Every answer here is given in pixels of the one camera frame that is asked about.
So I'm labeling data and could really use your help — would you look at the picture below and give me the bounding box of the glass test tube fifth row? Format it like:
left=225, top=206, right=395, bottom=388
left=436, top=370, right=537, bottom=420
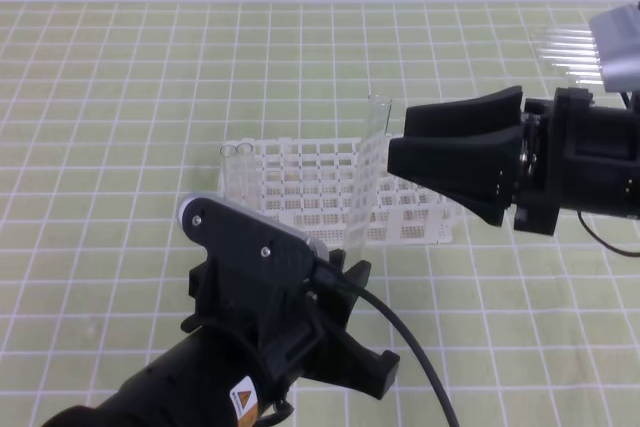
left=568, top=72, right=603, bottom=88

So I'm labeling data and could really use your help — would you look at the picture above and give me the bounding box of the white plastic test tube rack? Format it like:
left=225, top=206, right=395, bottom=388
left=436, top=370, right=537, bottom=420
left=218, top=138, right=459, bottom=247

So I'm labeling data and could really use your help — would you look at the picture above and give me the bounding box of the glass test tube fourth row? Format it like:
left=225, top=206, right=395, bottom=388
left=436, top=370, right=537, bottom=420
left=553, top=62, right=601, bottom=78

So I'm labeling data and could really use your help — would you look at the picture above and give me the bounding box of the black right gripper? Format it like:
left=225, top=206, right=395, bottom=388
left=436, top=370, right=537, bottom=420
left=387, top=86, right=639, bottom=234

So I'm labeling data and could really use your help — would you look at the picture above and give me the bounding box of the glass test tube far left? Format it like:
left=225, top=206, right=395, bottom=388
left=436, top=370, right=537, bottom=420
left=220, top=143, right=241, bottom=201

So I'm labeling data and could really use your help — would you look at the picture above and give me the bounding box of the black right camera cable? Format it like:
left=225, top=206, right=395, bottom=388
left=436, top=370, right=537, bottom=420
left=577, top=89, right=640, bottom=259

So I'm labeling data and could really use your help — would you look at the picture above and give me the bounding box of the glass test tube top row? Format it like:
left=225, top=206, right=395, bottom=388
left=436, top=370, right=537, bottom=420
left=537, top=28, right=594, bottom=46

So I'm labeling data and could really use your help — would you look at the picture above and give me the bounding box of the green checkered tablecloth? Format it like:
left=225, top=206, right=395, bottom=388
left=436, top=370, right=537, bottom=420
left=1, top=3, right=639, bottom=426

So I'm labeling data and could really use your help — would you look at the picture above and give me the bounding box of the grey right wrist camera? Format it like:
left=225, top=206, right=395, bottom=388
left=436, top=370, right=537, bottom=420
left=589, top=2, right=640, bottom=93

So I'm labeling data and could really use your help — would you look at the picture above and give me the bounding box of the clear glass test tube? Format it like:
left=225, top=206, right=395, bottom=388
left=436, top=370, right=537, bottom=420
left=344, top=94, right=392, bottom=267

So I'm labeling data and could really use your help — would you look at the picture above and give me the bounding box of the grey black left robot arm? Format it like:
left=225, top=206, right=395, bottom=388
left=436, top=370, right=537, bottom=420
left=46, top=250, right=400, bottom=426

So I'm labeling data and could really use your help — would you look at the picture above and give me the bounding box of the glass test tube second row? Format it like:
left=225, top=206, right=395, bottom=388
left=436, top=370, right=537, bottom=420
left=538, top=44, right=596, bottom=58

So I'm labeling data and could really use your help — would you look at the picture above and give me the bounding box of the black grey left wrist camera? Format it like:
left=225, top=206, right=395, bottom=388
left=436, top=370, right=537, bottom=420
left=177, top=194, right=329, bottom=289

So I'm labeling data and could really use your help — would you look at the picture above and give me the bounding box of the glass test tube third row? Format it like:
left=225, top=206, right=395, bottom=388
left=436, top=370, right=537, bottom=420
left=541, top=52, right=599, bottom=69

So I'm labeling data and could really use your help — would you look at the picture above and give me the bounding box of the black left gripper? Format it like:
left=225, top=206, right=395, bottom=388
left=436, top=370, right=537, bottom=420
left=180, top=246, right=401, bottom=399

